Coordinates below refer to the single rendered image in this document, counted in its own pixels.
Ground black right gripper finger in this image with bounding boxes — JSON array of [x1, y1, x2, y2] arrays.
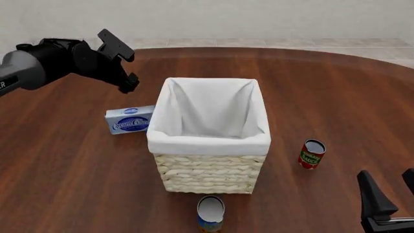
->
[[356, 170, 400, 219], [401, 168, 414, 195]]

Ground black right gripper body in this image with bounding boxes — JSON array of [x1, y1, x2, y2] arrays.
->
[[361, 212, 414, 233]]

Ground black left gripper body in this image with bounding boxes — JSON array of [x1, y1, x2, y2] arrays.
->
[[108, 65, 141, 95]]

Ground blue cream cheese box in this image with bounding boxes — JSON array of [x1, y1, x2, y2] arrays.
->
[[103, 104, 157, 136]]

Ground wicker basket with white liner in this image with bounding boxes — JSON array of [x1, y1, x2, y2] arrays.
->
[[146, 76, 272, 195]]

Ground black plate on short stalk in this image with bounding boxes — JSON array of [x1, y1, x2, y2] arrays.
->
[[97, 28, 135, 63]]

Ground red tomato sauce can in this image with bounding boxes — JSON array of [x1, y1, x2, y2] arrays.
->
[[297, 138, 327, 171]]

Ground blue and yellow labelled can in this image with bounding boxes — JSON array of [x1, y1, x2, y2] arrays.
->
[[197, 195, 226, 233]]

